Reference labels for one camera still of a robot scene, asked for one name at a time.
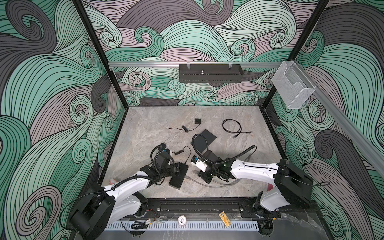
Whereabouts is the yellow tag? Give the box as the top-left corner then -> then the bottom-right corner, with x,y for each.
219,211 -> 232,228

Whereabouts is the coiled black cable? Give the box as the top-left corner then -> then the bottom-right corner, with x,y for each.
222,118 -> 252,139

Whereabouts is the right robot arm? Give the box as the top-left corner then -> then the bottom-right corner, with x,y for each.
191,134 -> 330,212

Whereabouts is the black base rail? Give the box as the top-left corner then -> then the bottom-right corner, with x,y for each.
140,197 -> 320,220

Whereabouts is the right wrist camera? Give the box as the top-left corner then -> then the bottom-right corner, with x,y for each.
191,156 -> 208,173

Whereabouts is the ribbed black network switch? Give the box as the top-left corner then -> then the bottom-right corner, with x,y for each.
169,163 -> 189,190

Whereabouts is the clear acrylic wall holder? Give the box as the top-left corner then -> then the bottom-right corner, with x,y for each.
272,61 -> 316,110

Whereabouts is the black wall tray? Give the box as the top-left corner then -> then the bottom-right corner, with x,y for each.
179,64 -> 244,84

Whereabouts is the white slotted cable duct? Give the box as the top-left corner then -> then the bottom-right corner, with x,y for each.
104,220 -> 260,232

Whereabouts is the black power adapter cable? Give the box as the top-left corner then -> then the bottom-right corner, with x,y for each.
168,118 -> 202,134
158,143 -> 193,166

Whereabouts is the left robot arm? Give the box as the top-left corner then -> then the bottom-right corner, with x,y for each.
68,143 -> 180,240

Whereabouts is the red yellow wire bundle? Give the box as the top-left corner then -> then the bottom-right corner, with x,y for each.
143,208 -> 158,226

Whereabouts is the pink white toy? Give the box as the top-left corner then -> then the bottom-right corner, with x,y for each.
109,179 -> 117,185
267,184 -> 274,192

